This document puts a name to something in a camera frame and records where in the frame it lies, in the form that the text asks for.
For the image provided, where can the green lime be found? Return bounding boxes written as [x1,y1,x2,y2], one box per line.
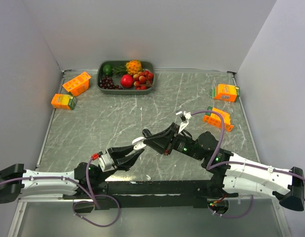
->
[102,64,113,76]

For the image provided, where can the grey-green fruit tray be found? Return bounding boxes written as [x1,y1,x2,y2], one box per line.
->
[97,60,155,95]

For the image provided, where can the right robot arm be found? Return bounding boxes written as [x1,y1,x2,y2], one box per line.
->
[142,123,305,211]

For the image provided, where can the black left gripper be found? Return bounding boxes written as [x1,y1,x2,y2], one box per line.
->
[93,143,144,184]

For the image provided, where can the red apple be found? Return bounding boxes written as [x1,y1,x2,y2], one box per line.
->
[120,75,134,88]

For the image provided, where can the green leafy sprig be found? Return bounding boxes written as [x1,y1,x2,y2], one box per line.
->
[113,65,128,76]

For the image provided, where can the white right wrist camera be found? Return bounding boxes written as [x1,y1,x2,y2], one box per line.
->
[176,111,192,134]

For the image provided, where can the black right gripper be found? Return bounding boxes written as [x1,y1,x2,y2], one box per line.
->
[143,122,204,161]

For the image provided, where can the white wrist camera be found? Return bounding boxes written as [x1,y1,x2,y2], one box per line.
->
[176,111,192,134]
[91,151,114,172]

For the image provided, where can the white earbud charging case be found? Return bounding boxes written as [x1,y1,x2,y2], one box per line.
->
[132,137,146,151]

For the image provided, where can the orange box back right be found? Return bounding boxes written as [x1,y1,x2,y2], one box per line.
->
[210,84,240,102]

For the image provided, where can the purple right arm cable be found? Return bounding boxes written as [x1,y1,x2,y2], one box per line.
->
[191,110,305,219]

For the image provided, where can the black earbud charging case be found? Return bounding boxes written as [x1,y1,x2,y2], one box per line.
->
[142,129,152,138]

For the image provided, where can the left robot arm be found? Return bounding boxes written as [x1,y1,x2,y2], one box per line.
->
[0,145,144,204]

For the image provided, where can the orange green box left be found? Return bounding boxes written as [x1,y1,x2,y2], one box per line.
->
[51,94,77,110]

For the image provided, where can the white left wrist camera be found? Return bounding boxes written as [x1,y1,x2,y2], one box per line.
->
[91,151,114,172]

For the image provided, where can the red lychee bunch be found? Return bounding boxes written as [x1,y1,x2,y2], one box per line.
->
[133,70,154,90]

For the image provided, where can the orange box back left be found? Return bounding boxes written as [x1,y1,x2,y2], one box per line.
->
[62,72,91,97]

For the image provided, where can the dark grape bunch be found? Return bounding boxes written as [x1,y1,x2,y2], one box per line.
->
[98,76,122,90]

